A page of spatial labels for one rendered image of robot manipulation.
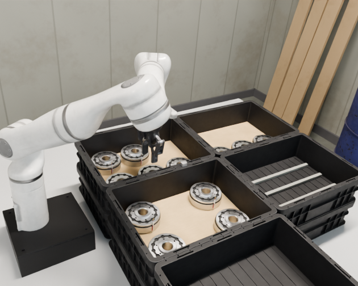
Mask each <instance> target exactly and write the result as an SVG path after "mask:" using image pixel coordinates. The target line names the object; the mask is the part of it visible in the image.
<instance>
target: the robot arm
mask: <svg viewBox="0 0 358 286"><path fill-rule="evenodd" d="M134 68H135V72H136V75H137V77H133V78H131V79H129V80H127V81H125V82H122V83H120V84H118V85H116V86H114V87H112V88H110V89H107V90H105V91H103V92H101V93H98V94H95V95H93V96H90V97H87V98H85V99H81V100H78V101H75V102H72V103H69V104H66V105H64V106H61V107H58V108H56V109H54V110H52V111H50V112H48V113H46V114H44V115H43V116H41V117H39V118H37V119H35V120H34V121H32V120H30V119H22V120H19V121H17V122H15V123H13V124H11V125H9V126H7V127H5V128H3V129H1V130H0V156H1V157H3V158H5V159H8V160H11V161H12V162H11V163H10V165H9V167H8V170H7V172H8V176H9V182H10V188H11V194H12V197H11V198H12V199H13V207H14V211H15V217H16V223H17V229H18V231H21V230H24V231H29V232H30V231H35V230H39V229H41V228H43V227H44V226H46V224H47V223H48V221H49V213H48V205H47V196H46V191H45V182H44V173H43V167H44V164H45V156H44V149H50V148H55V147H58V146H62V145H66V144H71V143H74V142H78V141H82V140H85V139H87V138H90V137H91V136H92V135H94V134H95V133H96V131H97V130H98V128H99V127H100V125H101V124H102V122H103V120H104V118H105V116H106V114H107V112H108V111H109V109H110V108H111V107H112V106H113V105H116V104H120V105H121V106H122V107H123V109H124V111H125V113H126V114H127V116H128V118H129V119H130V121H131V122H132V124H133V125H134V127H135V128H136V129H137V131H138V140H140V141H141V144H142V148H141V153H142V154H147V153H148V146H149V147H150V148H151V163H156V162H157V161H158V155H160V154H162V153H163V150H164V144H165V140H164V139H163V140H161V139H160V135H159V130H160V129H161V128H162V126H163V124H165V123H166V122H167V121H168V119H169V118H170V119H175V118H177V111H175V110H174V109H172V108H171V106H170V103H169V100H168V99H167V97H166V95H165V88H164V86H165V83H166V79H167V77H168V75H169V72H170V69H171V60H170V58H169V56H168V55H167V54H164V53H158V54H157V53H148V52H141V53H139V54H137V56H136V57H135V61H134ZM141 133H142V134H141ZM140 134H141V136H140ZM155 142H156V143H155ZM152 143H155V144H153V145H152ZM154 147H155V150H154V149H153V148H154Z"/></svg>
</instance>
